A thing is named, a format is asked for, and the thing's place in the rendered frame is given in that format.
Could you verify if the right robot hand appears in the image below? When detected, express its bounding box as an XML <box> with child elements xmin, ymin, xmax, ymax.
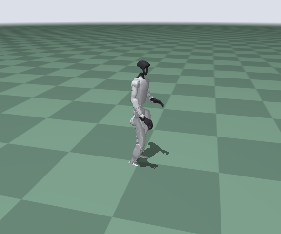
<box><xmin>139</xmin><ymin>116</ymin><xmax>153</xmax><ymax>130</ymax></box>

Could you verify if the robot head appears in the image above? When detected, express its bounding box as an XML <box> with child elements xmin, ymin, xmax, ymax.
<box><xmin>137</xmin><ymin>60</ymin><xmax>150</xmax><ymax>79</ymax></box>

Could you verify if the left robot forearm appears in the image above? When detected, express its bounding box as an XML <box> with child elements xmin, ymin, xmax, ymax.
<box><xmin>147</xmin><ymin>90</ymin><xmax>153</xmax><ymax>103</ymax></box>

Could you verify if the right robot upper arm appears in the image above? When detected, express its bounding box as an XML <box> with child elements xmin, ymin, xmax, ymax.
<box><xmin>131</xmin><ymin>79</ymin><xmax>140</xmax><ymax>103</ymax></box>

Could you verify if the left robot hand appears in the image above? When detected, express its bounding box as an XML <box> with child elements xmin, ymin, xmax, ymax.
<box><xmin>150</xmin><ymin>98</ymin><xmax>164</xmax><ymax>107</ymax></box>

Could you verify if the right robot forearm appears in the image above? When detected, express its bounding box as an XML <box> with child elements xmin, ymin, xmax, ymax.
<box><xmin>132</xmin><ymin>99</ymin><xmax>144</xmax><ymax>118</ymax></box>

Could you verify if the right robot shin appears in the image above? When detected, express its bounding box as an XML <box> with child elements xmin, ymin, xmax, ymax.
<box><xmin>130</xmin><ymin>144</ymin><xmax>145</xmax><ymax>164</ymax></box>

